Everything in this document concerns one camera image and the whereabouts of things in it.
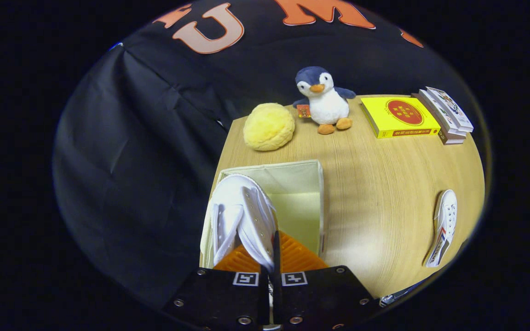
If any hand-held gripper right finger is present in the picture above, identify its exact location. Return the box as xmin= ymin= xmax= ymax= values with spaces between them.
xmin=272 ymin=230 xmax=383 ymax=331

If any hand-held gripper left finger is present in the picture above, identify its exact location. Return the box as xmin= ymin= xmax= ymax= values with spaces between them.
xmin=161 ymin=244 xmax=270 ymax=331

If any white canvas shoe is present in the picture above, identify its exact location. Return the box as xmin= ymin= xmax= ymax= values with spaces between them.
xmin=210 ymin=174 xmax=278 ymax=274
xmin=425 ymin=189 xmax=458 ymax=268

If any beige fabric storage box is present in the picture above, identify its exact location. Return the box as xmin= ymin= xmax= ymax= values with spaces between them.
xmin=199 ymin=159 xmax=325 ymax=269

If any yellow round plush toy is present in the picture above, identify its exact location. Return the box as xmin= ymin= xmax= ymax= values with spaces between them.
xmin=243 ymin=103 xmax=296 ymax=152

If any penguin plush toy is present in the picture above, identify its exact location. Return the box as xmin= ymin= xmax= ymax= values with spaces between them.
xmin=292 ymin=66 xmax=357 ymax=135

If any yellow book with red circle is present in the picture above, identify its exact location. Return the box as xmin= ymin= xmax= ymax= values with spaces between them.
xmin=360 ymin=97 xmax=441 ymax=139

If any white illustrated cover book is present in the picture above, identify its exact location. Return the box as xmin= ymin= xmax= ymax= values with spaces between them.
xmin=426 ymin=86 xmax=474 ymax=133

